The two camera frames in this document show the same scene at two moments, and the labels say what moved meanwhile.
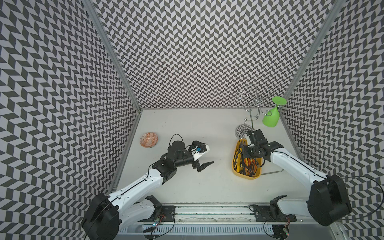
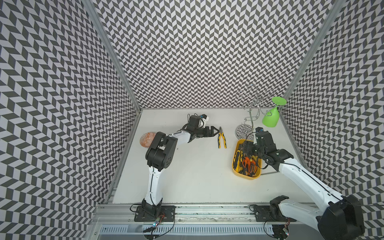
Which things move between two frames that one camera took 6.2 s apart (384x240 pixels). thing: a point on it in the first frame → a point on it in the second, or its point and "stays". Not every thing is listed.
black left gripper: (196, 165) → (211, 131)
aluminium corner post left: (91, 6) stays
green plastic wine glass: (272, 121) stays
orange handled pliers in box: (250, 165) stays
